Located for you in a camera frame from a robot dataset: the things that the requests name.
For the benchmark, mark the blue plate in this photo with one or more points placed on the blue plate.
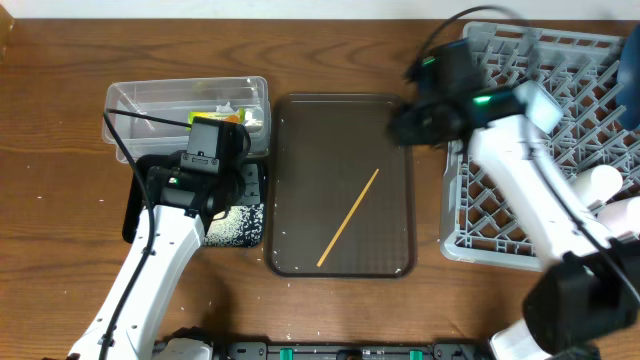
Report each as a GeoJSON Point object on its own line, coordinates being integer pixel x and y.
{"type": "Point", "coordinates": [628, 78]}

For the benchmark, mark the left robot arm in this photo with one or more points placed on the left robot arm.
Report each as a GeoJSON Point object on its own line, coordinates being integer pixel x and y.
{"type": "Point", "coordinates": [190, 210]}

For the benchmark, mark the white rice pile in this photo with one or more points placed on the white rice pile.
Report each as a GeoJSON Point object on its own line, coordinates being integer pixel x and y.
{"type": "Point", "coordinates": [241, 226]}

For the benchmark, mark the brown serving tray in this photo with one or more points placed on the brown serving tray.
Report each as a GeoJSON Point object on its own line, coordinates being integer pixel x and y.
{"type": "Point", "coordinates": [326, 148]}

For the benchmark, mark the grey dishwasher rack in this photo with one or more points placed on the grey dishwasher rack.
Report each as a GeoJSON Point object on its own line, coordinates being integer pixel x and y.
{"type": "Point", "coordinates": [579, 70]}

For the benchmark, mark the white tissue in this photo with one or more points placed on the white tissue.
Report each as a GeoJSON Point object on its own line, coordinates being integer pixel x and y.
{"type": "Point", "coordinates": [254, 117]}

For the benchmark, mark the yellow snack wrapper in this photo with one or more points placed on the yellow snack wrapper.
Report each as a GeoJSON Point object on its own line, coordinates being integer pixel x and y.
{"type": "Point", "coordinates": [236, 117]}

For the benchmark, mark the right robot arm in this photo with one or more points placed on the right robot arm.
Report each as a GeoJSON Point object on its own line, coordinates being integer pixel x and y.
{"type": "Point", "coordinates": [590, 282]}

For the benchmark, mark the white cup pink inside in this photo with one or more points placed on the white cup pink inside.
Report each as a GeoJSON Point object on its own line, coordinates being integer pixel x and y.
{"type": "Point", "coordinates": [621, 217]}

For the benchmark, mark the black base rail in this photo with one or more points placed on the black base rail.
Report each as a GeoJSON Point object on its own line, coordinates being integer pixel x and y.
{"type": "Point", "coordinates": [350, 351]}

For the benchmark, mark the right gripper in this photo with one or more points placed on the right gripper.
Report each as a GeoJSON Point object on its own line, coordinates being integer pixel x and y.
{"type": "Point", "coordinates": [399, 125]}

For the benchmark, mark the black waste tray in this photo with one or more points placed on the black waste tray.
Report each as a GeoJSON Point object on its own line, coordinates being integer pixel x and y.
{"type": "Point", "coordinates": [135, 199]}

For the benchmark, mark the clear plastic bin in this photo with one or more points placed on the clear plastic bin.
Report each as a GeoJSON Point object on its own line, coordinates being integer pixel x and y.
{"type": "Point", "coordinates": [174, 99]}

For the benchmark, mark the white cup green inside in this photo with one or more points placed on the white cup green inside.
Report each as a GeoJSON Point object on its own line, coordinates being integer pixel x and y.
{"type": "Point", "coordinates": [597, 185]}

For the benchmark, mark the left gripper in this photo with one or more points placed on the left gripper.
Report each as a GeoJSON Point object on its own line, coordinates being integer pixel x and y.
{"type": "Point", "coordinates": [242, 177]}

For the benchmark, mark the light blue bowl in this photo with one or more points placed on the light blue bowl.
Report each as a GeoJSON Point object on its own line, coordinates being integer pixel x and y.
{"type": "Point", "coordinates": [540, 107]}

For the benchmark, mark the wooden chopstick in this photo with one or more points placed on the wooden chopstick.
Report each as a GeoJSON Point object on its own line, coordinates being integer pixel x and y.
{"type": "Point", "coordinates": [347, 218]}

